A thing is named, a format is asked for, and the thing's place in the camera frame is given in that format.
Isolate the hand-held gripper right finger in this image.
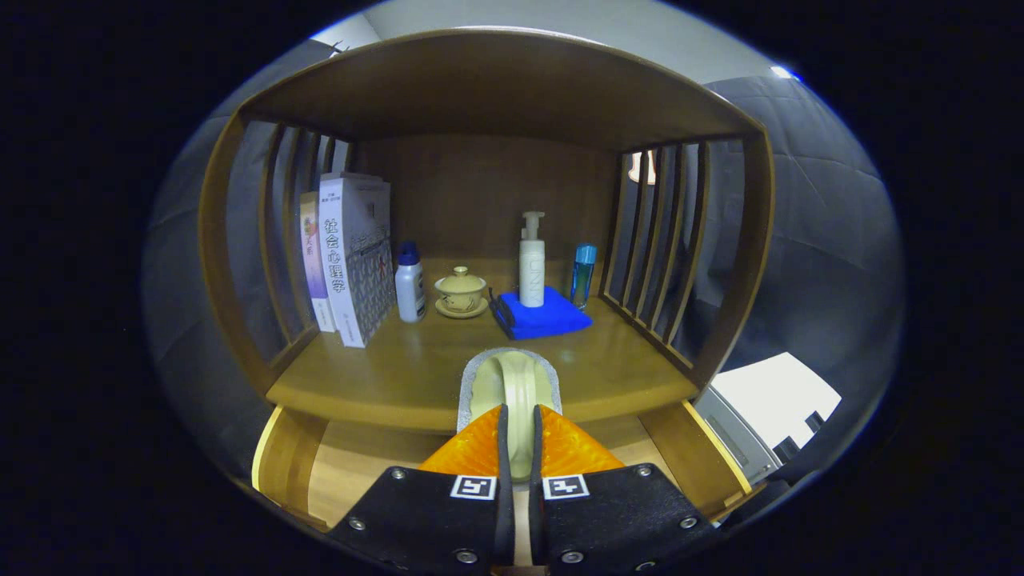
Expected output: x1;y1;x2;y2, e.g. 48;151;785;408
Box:
528;404;721;573

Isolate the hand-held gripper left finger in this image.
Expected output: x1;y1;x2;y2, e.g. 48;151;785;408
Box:
328;404;517;570

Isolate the wooden countertop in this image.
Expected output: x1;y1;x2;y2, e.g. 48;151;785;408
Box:
266;258;701;434

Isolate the wooden cabinet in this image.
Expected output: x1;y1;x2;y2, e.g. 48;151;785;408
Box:
198;28;777;437

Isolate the blue folded cloth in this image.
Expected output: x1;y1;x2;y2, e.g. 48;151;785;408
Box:
488;286;594;342

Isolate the beige lidded teacup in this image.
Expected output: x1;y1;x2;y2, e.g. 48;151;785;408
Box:
434;266;490;320

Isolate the white pump bottle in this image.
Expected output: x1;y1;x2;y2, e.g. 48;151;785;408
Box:
518;211;546;309

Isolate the teal blue bottle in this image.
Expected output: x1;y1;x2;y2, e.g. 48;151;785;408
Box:
570;244;598;311

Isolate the white bottle with blue cap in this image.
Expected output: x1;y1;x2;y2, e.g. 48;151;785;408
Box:
394;242;427;324

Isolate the white grey appliance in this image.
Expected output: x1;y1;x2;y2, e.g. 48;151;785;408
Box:
694;352;842;485

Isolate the thick white book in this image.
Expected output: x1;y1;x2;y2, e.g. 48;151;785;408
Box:
318;172;397;349

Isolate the thin purple book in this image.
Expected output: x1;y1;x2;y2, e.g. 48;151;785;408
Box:
299;190;337;334

